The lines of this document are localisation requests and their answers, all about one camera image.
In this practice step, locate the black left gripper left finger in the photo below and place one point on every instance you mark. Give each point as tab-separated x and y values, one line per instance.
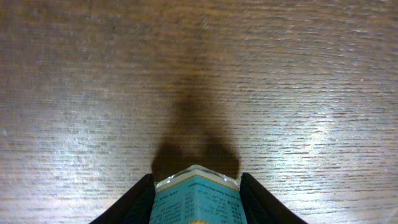
134	207

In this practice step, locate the gold-lidded balm jar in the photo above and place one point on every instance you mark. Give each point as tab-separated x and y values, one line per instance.
197	195

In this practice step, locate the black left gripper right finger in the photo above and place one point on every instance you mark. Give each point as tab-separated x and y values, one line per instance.
261	207

